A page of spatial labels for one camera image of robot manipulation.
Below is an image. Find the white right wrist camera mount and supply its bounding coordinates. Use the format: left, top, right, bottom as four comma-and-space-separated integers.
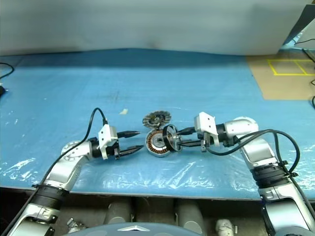
193, 112, 220, 146

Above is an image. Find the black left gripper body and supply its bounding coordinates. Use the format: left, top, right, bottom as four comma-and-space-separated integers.
106, 141, 121, 160

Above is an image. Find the grey rounded cylinder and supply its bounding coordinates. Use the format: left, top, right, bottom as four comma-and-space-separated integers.
104, 199, 135, 225
175, 199, 205, 233

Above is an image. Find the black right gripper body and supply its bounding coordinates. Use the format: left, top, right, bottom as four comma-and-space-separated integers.
197, 131, 215, 153

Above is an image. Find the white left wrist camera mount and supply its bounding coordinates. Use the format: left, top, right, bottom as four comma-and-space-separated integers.
97, 124, 118, 160

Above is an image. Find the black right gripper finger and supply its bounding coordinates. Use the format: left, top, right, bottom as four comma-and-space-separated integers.
180, 139, 204, 148
177, 126, 198, 136

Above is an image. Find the dark grey angled stand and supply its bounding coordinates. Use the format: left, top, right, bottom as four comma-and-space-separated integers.
282, 3, 315, 46

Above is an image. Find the small metal bracket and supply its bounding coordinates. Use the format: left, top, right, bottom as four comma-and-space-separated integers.
66, 218, 87, 234

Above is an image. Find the blue-grey robot chest shell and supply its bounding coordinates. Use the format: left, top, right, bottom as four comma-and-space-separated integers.
60, 222, 206, 236

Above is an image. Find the motor housing with copper windings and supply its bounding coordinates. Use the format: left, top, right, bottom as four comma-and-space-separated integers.
146, 130, 171, 157

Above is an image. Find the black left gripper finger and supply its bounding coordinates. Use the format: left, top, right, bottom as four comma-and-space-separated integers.
116, 130, 142, 139
118, 145, 144, 158

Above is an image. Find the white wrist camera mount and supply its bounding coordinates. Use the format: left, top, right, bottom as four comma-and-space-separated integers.
193, 112, 220, 146
97, 124, 118, 160

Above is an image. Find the black looped cable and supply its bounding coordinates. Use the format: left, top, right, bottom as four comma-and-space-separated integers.
0, 61, 15, 80

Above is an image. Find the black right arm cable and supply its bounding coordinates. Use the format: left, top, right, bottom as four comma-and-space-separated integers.
205, 129, 315, 222

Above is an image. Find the small white rounded object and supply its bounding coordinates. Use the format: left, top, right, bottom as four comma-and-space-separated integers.
216, 219, 239, 236

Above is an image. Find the black curved cable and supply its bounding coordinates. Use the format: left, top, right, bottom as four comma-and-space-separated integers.
309, 77, 315, 109

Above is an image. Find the grey finned rotor disc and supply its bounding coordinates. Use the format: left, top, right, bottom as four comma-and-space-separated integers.
142, 111, 168, 129

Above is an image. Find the brown cardboard sheet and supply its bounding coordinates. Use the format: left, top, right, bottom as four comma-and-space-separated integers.
246, 54, 315, 100

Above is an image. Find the blue plastic table cover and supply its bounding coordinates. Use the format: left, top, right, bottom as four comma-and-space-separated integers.
0, 48, 315, 201

